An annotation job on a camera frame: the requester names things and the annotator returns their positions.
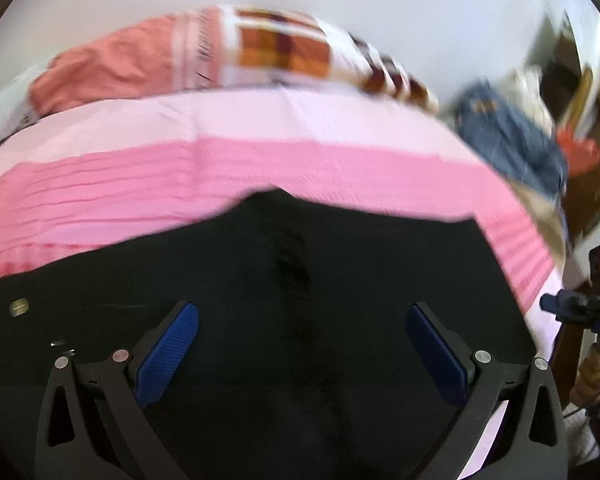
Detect blue plaid cloth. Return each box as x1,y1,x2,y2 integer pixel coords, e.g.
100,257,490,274
455,82,568,202

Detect black pants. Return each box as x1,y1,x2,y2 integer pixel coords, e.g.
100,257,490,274
0,191,535,479

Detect orange checked pillow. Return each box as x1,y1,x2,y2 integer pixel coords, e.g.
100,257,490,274
27,4,438,117

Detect brown wooden cabinet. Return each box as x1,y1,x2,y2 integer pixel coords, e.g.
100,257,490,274
541,35,600,243

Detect white floral cloth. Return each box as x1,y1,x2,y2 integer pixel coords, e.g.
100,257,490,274
509,65,554,131

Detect pink bedsheet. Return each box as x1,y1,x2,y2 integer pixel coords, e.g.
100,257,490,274
0,84,564,480

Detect right hand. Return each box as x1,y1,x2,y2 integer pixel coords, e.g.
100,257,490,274
569,344,600,408

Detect red plastic bag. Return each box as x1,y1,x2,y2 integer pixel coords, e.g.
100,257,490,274
556,128,600,177

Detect blue white pillow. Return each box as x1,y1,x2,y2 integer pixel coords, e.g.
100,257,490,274
0,64,47,144

